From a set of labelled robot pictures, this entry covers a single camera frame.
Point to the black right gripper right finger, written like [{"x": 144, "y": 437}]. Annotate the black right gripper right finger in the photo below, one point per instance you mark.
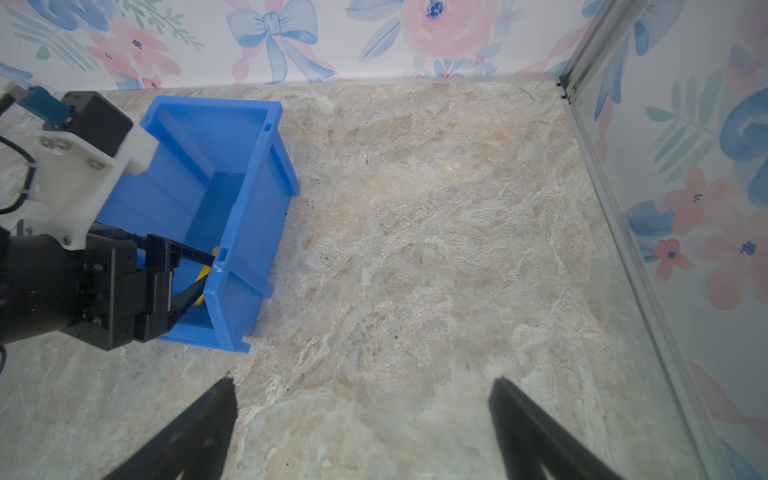
[{"x": 533, "y": 445}]

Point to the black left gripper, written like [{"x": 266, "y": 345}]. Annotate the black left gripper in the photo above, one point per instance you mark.
[{"x": 115, "y": 291}]

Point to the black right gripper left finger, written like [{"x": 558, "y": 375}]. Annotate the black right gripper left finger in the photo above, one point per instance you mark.
[{"x": 194, "y": 445}]

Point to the yellow handled screwdriver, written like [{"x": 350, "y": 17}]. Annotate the yellow handled screwdriver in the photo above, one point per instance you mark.
[{"x": 205, "y": 271}]

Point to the blue plastic storage bin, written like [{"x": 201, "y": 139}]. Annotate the blue plastic storage bin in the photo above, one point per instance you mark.
[{"x": 221, "y": 182}]

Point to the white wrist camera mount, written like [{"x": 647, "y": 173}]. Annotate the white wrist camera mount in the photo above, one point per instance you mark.
[{"x": 85, "y": 146}]

